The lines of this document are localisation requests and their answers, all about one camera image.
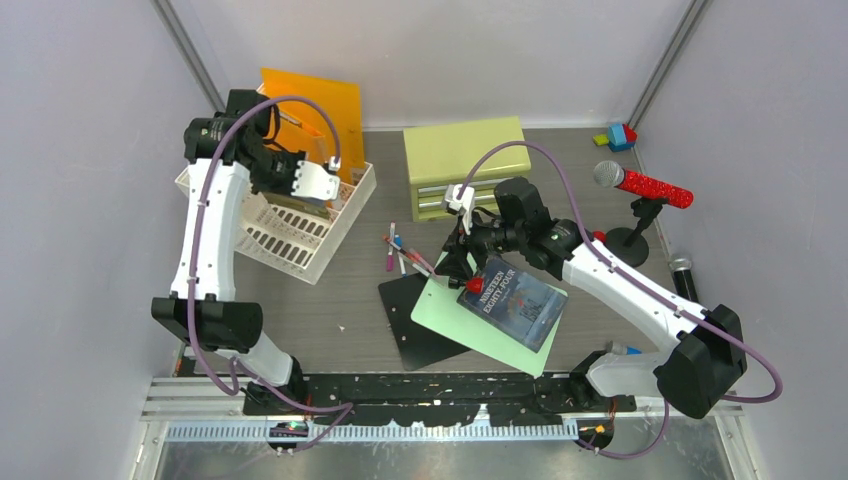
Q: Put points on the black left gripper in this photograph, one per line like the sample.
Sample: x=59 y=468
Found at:
x=293 y=157

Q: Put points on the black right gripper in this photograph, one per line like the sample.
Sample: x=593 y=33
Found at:
x=456 y=263

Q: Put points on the thick orange binder folder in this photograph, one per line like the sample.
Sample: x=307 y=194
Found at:
x=303 y=129

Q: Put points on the white plastic file rack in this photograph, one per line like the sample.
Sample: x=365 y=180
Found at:
x=298 y=225

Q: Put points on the Nineteen Eighty-Four dark book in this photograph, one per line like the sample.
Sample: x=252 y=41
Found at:
x=516 y=303

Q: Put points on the Animal Farm blue book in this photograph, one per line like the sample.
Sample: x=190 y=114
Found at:
x=316 y=208

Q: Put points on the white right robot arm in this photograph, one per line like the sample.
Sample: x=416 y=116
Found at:
x=700 y=355

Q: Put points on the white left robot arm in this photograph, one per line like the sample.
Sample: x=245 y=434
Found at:
x=229 y=155

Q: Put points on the pink highlighter pen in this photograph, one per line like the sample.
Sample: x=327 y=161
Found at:
x=420 y=260

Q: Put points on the orange red marker pen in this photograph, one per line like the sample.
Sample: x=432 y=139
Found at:
x=404 y=251

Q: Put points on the mint green clipboard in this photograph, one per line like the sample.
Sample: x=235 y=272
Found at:
x=437 y=309

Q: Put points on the blue cap white marker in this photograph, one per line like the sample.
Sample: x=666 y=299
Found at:
x=400 y=256

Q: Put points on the purple marker pen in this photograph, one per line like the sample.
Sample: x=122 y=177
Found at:
x=390 y=255

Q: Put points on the black clipboard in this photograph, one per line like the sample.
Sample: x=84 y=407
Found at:
x=417 y=345

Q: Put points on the green metal drawer cabinet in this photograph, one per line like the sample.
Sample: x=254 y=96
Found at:
x=441 y=155

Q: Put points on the black microphone stand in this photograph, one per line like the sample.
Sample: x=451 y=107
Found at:
x=629 y=244

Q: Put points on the red glitter microphone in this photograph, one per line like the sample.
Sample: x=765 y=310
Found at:
x=610 y=174

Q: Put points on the colourful toy blocks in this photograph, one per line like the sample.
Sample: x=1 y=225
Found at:
x=618 y=137

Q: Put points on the black handheld microphone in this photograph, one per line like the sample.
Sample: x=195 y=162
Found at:
x=682 y=277

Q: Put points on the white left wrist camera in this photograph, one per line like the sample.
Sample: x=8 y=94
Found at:
x=313 y=181

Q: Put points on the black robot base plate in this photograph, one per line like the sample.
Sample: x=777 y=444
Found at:
x=442 y=399

